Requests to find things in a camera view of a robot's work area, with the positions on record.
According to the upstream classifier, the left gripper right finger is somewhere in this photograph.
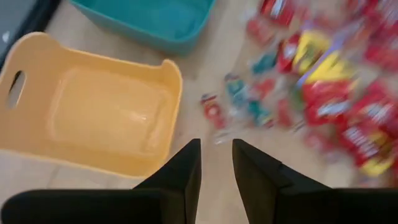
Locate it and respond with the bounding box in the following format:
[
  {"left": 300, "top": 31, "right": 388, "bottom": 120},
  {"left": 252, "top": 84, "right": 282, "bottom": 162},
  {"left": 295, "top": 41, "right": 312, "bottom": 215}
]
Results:
[{"left": 231, "top": 138, "right": 398, "bottom": 224}]

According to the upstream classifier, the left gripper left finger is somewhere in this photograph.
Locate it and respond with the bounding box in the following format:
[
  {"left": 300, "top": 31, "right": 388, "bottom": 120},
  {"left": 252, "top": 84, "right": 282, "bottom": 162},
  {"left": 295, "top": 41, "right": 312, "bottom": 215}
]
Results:
[{"left": 1, "top": 138, "right": 203, "bottom": 224}]

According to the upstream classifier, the red Skittles bag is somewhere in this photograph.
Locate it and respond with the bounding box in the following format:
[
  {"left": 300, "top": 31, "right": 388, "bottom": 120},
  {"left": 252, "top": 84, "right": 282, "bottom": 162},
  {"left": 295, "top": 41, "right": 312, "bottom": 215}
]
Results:
[
  {"left": 303, "top": 80, "right": 354, "bottom": 127},
  {"left": 351, "top": 79, "right": 398, "bottom": 138},
  {"left": 363, "top": 0, "right": 398, "bottom": 72},
  {"left": 338, "top": 124, "right": 389, "bottom": 166}
]

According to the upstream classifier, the clear wrapper teal candy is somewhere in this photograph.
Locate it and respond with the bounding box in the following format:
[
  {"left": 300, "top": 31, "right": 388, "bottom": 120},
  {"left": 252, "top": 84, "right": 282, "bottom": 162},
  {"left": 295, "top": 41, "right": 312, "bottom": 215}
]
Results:
[
  {"left": 247, "top": 101, "right": 274, "bottom": 127},
  {"left": 225, "top": 73, "right": 250, "bottom": 108},
  {"left": 251, "top": 51, "right": 278, "bottom": 75}
]

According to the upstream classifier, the yellow Sour Patch bag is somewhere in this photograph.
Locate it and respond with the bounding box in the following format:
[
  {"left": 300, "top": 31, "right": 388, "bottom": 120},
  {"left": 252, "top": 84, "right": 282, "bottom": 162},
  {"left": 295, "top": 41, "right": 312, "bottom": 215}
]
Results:
[{"left": 292, "top": 29, "right": 331, "bottom": 75}]

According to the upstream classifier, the yellow candy bag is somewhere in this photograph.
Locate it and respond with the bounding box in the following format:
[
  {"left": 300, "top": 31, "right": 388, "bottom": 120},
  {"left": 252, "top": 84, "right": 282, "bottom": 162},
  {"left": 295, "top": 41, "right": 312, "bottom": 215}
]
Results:
[
  {"left": 360, "top": 157, "right": 396, "bottom": 179},
  {"left": 306, "top": 51, "right": 355, "bottom": 85}
]

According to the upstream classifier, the yellow plastic basket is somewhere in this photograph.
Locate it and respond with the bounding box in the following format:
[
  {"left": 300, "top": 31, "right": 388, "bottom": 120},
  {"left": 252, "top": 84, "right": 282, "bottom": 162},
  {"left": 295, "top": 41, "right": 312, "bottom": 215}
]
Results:
[{"left": 0, "top": 31, "right": 183, "bottom": 180}]

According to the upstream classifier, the teal plastic basket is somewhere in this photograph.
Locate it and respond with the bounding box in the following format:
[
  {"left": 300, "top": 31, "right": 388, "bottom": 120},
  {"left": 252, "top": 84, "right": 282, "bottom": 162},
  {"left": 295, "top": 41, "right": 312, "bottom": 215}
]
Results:
[{"left": 68, "top": 0, "right": 218, "bottom": 57}]

